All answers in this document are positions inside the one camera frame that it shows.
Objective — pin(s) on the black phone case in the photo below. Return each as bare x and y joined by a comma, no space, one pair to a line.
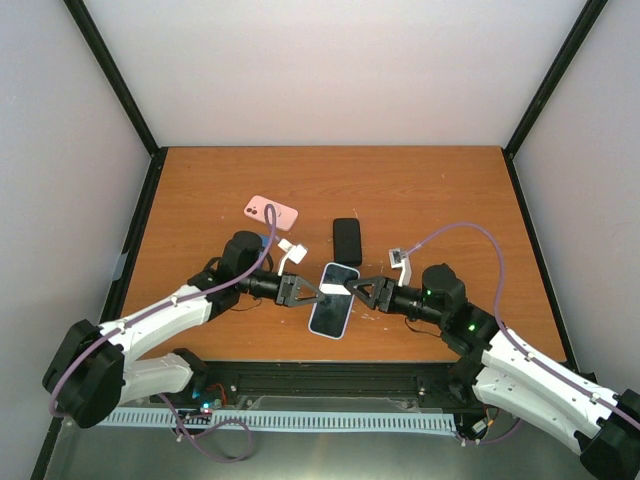
347,242

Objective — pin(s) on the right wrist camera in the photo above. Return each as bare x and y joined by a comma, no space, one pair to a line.
400,260

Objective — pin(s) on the dark red-edged phone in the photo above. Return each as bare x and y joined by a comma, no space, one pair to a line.
329,317

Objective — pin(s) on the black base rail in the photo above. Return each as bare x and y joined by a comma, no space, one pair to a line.
424,385

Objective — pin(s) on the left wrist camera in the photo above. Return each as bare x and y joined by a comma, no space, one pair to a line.
291,253

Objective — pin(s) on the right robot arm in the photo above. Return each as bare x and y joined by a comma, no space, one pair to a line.
500,369

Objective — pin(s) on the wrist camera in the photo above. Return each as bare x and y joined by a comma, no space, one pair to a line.
400,260
291,253

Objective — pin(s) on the black frame post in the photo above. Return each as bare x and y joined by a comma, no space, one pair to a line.
100,51
571,45

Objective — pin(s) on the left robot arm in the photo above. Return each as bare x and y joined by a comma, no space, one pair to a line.
97,368

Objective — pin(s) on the light blue cable duct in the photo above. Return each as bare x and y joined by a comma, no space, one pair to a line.
286,421

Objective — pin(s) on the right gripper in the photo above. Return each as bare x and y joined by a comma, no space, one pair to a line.
383,290

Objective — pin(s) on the pink phone case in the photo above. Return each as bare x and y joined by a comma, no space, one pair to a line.
264,210

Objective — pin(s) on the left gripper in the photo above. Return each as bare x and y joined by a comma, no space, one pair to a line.
288,290

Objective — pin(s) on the right black frame post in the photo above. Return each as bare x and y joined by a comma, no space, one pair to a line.
571,45

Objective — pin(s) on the left black frame post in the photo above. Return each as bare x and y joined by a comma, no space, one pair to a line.
100,51

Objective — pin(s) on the blue phone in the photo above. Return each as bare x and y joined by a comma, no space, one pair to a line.
264,240

